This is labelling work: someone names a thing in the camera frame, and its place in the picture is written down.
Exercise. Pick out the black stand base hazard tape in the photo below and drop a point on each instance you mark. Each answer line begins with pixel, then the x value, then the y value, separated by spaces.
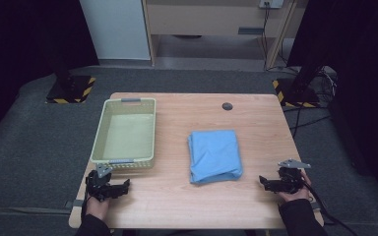
pixel 300 95
pixel 72 90

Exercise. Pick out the dark round table grommet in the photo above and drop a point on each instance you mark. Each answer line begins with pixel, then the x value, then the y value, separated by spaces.
pixel 227 106

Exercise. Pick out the white power outlet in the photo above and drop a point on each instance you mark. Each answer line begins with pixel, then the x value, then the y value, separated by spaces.
pixel 271 3

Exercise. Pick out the person's left hand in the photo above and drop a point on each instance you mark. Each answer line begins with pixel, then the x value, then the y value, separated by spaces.
pixel 96 207

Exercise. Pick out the black curtain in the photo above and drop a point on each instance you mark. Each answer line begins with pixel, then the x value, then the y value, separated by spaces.
pixel 364 65

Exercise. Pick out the person's right hand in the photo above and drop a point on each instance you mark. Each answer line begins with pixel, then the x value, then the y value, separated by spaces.
pixel 297 196

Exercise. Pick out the white cabinet panel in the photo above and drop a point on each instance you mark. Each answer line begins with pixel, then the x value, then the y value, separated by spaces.
pixel 116 29

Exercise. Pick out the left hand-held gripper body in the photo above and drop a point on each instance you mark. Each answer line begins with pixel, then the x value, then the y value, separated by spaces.
pixel 98 186

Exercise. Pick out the blue cloth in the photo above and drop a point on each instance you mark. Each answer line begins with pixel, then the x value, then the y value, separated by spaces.
pixel 215 155

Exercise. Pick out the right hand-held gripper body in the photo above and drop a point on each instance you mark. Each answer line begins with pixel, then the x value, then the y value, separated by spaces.
pixel 290 178

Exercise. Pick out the pale green plastic basket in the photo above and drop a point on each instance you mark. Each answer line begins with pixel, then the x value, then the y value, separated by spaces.
pixel 128 137

